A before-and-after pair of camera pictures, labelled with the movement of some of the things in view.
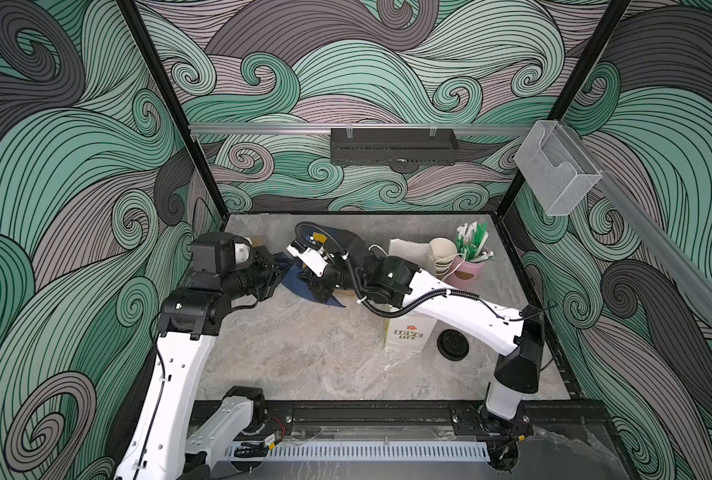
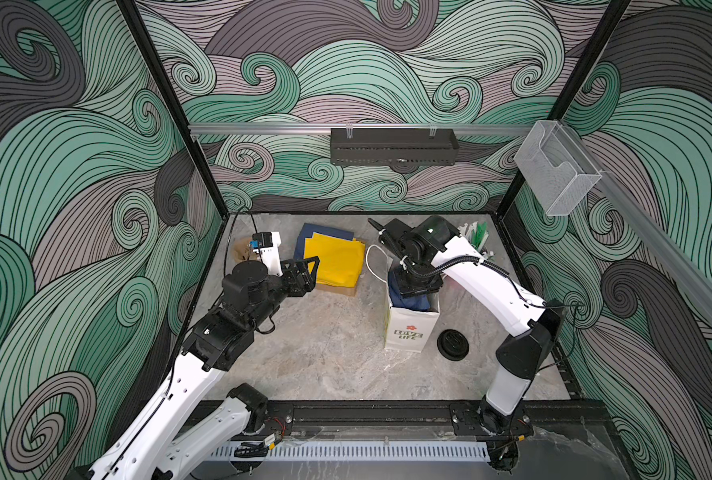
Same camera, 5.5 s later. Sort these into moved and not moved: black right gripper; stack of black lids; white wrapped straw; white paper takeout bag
Moved: black right gripper
Not moved: white paper takeout bag; white wrapped straw; stack of black lids
